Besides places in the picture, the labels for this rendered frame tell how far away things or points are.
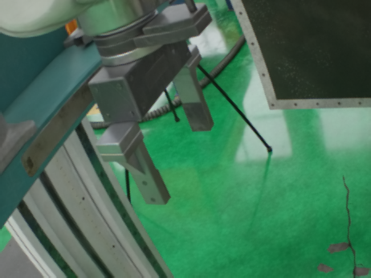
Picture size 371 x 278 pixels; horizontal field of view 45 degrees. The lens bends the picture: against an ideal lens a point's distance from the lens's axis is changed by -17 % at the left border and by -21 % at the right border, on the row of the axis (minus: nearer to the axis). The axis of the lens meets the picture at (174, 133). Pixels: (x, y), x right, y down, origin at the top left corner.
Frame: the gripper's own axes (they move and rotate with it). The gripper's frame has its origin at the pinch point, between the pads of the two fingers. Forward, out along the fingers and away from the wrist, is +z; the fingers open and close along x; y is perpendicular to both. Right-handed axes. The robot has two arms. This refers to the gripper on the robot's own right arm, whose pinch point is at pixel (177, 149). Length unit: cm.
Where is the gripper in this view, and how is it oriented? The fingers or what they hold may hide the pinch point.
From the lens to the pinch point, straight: 61.5
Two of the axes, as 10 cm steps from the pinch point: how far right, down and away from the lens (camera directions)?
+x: -3.9, 5.9, -7.0
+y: -8.6, 0.4, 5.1
